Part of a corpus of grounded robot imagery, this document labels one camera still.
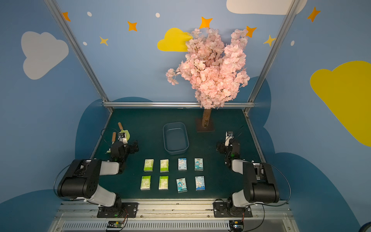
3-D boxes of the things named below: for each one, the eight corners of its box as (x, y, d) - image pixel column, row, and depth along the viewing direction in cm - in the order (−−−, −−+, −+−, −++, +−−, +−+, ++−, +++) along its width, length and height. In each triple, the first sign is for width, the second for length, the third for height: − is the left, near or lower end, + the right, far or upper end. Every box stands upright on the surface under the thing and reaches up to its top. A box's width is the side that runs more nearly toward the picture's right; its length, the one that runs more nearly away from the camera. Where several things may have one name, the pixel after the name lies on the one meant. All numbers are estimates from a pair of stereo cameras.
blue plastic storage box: (165, 156, 96) (164, 152, 91) (163, 128, 111) (162, 123, 106) (190, 152, 97) (190, 148, 93) (184, 125, 112) (184, 120, 108)
